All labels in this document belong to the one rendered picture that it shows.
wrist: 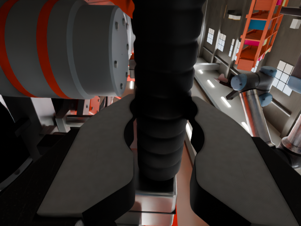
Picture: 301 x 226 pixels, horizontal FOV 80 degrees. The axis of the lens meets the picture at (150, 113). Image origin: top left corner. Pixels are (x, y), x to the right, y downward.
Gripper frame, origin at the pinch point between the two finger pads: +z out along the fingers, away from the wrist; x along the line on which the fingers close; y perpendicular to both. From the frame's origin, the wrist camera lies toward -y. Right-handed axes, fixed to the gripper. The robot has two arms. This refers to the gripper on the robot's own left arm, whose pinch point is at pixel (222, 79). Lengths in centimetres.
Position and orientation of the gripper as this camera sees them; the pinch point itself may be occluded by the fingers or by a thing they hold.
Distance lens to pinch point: 132.1
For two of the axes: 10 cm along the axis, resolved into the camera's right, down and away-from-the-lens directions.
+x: -9.4, 0.4, -3.3
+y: 1.5, -8.5, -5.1
